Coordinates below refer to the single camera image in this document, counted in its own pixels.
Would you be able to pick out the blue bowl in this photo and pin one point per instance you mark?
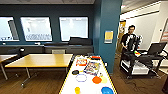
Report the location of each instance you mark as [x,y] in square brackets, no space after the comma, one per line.
[106,90]

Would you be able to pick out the yellow gaming table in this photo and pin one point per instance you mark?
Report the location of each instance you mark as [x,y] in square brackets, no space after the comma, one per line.
[88,86]

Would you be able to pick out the dark bench cushion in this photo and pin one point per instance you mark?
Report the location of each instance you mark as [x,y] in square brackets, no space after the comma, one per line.
[80,41]

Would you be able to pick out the red game box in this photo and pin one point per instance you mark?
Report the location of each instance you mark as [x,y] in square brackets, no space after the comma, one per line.
[81,61]

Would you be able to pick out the small red game piece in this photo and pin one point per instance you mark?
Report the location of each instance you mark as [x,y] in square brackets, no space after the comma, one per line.
[95,57]

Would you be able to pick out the colourful snack packets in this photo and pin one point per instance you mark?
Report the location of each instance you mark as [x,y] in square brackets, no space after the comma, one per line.
[91,67]

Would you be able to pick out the grey chair back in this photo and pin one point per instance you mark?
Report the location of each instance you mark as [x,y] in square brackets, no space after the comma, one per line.
[58,51]

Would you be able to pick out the black flat disc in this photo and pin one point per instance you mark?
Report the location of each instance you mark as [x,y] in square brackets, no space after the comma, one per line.
[75,72]

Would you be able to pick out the yellow flat disc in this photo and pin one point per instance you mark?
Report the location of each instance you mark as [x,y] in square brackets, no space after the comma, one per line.
[104,80]

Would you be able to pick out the brown wooden door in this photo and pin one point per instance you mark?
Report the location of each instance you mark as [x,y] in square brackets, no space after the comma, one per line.
[121,30]

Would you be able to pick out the person in dark shirt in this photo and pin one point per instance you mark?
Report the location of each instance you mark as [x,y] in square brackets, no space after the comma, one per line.
[128,39]

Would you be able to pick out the yellow wooden table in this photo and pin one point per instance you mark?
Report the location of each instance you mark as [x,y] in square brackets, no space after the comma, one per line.
[5,58]
[40,60]

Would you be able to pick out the small white sill box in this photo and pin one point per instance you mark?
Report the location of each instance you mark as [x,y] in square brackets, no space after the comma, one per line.
[37,43]

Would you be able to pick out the white cart box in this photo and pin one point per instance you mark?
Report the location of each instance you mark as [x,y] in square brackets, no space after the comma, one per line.
[136,68]

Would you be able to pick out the black wheeled cart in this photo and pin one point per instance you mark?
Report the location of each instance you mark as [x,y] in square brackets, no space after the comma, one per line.
[143,61]

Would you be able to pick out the black laptop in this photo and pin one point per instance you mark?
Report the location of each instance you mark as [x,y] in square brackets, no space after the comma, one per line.
[156,48]

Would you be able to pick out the bright wall window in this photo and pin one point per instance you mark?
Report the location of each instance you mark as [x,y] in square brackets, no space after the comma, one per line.
[36,28]
[74,28]
[8,29]

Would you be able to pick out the yellow wall sign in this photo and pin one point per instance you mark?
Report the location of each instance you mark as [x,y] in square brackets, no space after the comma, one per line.
[108,36]

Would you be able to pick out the dark wall bench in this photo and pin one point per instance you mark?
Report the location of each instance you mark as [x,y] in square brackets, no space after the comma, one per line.
[33,47]

